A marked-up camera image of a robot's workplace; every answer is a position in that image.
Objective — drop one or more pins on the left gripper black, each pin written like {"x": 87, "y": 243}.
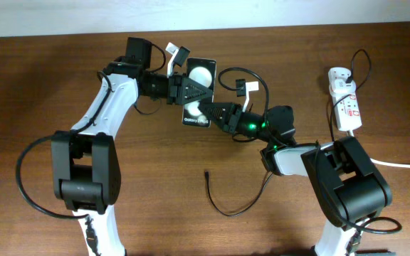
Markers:
{"x": 176, "y": 89}

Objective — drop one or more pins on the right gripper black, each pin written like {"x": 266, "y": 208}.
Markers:
{"x": 230, "y": 126}

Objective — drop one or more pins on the black Galaxy flip phone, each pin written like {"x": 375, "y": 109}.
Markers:
{"x": 201, "y": 73}

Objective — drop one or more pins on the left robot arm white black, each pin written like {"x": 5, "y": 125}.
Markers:
{"x": 86, "y": 171}

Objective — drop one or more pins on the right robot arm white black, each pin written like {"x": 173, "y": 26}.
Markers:
{"x": 349, "y": 188}

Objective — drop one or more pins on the white USB charger adapter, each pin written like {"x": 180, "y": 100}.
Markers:
{"x": 341, "y": 81}

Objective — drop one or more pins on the white power strip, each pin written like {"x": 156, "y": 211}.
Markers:
{"x": 346, "y": 111}

